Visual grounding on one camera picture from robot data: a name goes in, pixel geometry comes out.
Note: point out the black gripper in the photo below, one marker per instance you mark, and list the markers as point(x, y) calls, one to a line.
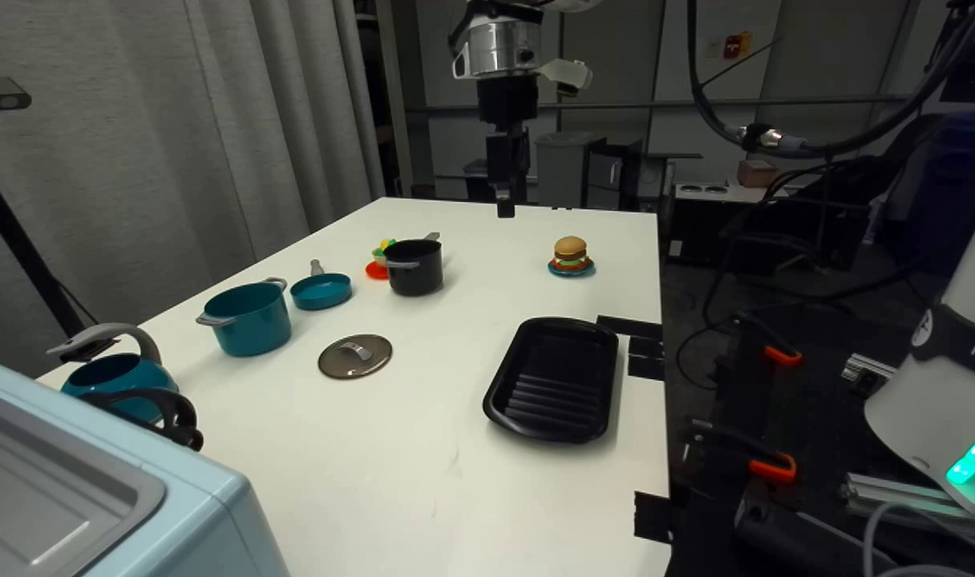
point(509, 102)

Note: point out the grey metal pot lid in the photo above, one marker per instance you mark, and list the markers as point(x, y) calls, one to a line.
point(355, 358)

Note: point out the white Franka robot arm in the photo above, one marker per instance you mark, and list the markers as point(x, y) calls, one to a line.
point(938, 404)

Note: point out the black toy pot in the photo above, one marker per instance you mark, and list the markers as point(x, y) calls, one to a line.
point(416, 271)

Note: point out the large teal toy pot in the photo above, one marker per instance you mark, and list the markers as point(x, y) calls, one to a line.
point(251, 317)

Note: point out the small black bin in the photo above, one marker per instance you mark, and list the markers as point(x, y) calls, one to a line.
point(476, 182)

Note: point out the grey metal cabinet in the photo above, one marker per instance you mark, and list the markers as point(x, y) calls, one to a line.
point(568, 168)

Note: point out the toy hamburger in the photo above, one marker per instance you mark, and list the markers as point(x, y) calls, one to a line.
point(568, 250)

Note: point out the small teal plate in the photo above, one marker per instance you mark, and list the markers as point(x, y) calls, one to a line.
point(556, 271)

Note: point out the yellow toy piece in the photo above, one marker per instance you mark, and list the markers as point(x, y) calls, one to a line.
point(385, 246)

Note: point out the green toy piece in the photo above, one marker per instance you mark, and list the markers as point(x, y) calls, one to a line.
point(381, 253)

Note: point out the red toy disc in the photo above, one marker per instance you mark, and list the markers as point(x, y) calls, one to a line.
point(376, 271)

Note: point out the black ridged grill tray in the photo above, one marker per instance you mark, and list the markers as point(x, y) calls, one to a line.
point(554, 378)

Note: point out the small teal toy saucepan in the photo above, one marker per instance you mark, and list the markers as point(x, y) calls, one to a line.
point(321, 290)

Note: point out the black equipment case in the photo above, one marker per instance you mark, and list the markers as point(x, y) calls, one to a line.
point(722, 224)

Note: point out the beige tape roll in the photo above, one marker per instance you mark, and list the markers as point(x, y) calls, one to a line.
point(759, 174)

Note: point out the black office chair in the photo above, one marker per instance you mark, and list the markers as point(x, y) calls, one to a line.
point(827, 202)

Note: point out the grey curtain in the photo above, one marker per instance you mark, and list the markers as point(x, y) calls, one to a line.
point(135, 107)

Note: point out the black robot mounting stand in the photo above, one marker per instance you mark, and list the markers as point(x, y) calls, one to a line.
point(722, 514)

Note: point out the teal toy kettle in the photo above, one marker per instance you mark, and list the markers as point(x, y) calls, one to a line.
point(120, 386)

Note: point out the aluminium profile bar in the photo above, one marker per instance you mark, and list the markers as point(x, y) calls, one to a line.
point(906, 494)

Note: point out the light blue toy oven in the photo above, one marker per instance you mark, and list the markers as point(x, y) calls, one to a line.
point(80, 492)

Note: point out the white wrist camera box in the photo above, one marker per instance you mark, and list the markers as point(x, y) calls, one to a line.
point(566, 73)

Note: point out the grey horizontal metal rail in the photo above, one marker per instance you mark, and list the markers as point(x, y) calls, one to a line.
point(618, 107)

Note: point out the black table edge bracket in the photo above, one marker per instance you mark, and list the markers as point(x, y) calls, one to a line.
point(634, 332)
point(653, 517)

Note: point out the black camera tripod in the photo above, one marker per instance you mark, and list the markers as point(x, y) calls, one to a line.
point(16, 246)

